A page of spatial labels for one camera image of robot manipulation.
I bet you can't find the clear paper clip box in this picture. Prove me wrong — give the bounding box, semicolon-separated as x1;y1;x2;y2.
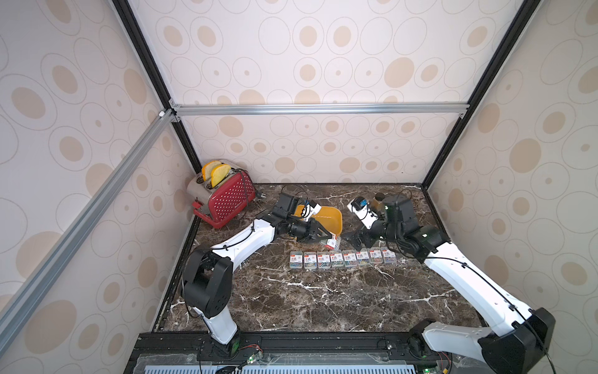
356;249;371;266
303;252;318;271
289;251;303;270
342;250;358;268
317;252;332;270
330;251;345;268
368;247;384;265
381;247;397;265

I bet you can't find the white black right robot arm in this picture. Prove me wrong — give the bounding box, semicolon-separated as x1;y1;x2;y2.
344;221;556;373

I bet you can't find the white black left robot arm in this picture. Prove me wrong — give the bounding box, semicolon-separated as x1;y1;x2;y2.
182;216;333;351

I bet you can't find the yellow plastic storage tray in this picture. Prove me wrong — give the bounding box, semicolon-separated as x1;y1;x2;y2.
294;204;343;236

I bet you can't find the brown spice jar left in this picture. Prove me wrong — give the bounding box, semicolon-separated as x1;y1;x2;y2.
370;193;386;212

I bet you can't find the red polka dot toaster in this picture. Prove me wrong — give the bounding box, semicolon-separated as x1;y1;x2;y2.
187;160;256;229

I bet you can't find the yellow toast slice right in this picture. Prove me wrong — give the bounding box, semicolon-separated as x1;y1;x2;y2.
210;164;231;188

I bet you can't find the yellow toast slice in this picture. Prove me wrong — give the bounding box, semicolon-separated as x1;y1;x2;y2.
210;164;231;188
202;160;222;182

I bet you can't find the yellow toast slice left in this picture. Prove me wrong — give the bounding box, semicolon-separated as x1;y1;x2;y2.
202;160;222;182

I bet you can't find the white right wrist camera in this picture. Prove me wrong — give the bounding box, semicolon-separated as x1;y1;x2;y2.
346;195;417;230

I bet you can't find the horizontal aluminium frame bar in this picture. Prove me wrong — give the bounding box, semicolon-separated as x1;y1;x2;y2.
164;102;470;116

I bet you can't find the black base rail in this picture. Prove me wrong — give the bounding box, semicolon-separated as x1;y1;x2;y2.
124;332;491;373

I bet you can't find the diagonal aluminium frame bar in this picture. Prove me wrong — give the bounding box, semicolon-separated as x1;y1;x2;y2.
1;109;175;355

